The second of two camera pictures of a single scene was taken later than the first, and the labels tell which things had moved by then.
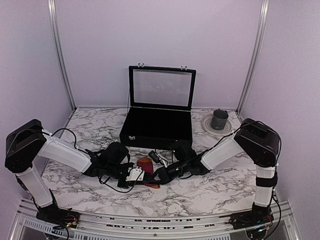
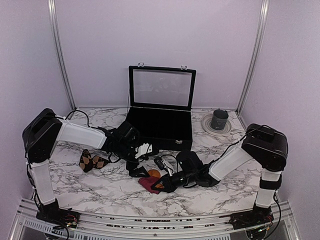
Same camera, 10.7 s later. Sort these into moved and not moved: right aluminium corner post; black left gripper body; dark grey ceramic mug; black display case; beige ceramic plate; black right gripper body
Moved: black left gripper body; black right gripper body
Not moved: dark grey ceramic mug; beige ceramic plate; black display case; right aluminium corner post
